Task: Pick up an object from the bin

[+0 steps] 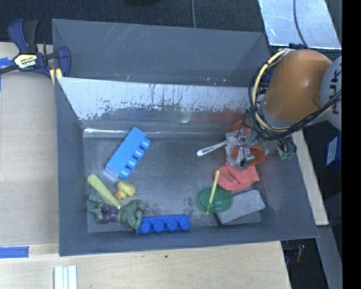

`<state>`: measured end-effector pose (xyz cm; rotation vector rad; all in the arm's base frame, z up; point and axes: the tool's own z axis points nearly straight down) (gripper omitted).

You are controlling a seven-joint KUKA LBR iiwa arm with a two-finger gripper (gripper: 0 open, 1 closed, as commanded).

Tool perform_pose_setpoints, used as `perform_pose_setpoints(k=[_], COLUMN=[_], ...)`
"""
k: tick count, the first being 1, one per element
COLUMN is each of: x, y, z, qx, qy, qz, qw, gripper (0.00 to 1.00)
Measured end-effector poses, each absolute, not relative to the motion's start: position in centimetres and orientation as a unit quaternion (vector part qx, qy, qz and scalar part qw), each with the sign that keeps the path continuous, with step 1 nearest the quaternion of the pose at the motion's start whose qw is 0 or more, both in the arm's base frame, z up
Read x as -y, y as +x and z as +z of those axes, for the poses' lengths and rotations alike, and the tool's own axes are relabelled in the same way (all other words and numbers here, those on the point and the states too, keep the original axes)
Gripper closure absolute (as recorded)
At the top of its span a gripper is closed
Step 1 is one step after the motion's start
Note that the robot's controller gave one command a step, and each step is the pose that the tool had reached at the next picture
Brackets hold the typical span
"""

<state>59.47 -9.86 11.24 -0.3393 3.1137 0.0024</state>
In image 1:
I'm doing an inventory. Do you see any dark blue toy brick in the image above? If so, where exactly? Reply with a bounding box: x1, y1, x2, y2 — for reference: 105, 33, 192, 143
135, 214, 191, 234

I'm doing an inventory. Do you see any pale wood board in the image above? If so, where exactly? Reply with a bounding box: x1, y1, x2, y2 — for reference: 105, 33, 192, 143
0, 70, 60, 247

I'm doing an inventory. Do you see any yellow rubber duck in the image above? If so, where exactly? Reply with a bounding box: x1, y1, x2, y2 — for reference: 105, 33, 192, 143
114, 181, 137, 200

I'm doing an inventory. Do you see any green toy figure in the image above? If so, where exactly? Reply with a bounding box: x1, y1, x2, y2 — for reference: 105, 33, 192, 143
87, 191, 146, 230

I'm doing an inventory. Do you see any grey sponge block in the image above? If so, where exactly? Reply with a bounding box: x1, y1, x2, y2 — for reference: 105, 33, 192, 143
217, 189, 267, 225

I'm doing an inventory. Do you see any grey metal bin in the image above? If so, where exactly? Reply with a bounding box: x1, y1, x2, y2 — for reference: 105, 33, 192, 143
51, 18, 320, 257

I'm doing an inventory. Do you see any green round lid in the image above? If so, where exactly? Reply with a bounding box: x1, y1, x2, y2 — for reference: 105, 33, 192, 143
196, 186, 234, 214

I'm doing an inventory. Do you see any yellow straw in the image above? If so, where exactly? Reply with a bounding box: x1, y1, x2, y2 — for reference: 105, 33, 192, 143
205, 170, 221, 215

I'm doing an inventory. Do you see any yellow toy bat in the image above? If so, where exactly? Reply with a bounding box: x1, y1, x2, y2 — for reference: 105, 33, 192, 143
87, 173, 123, 209

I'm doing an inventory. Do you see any red cloth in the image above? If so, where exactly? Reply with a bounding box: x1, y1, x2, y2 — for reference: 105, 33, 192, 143
214, 161, 261, 192

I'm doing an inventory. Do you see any light blue toy brick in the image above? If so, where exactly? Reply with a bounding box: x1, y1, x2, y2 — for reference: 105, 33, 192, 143
104, 126, 152, 180

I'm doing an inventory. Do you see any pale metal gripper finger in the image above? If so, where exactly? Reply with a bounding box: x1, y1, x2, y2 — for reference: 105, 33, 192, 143
225, 148, 256, 166
196, 132, 253, 157

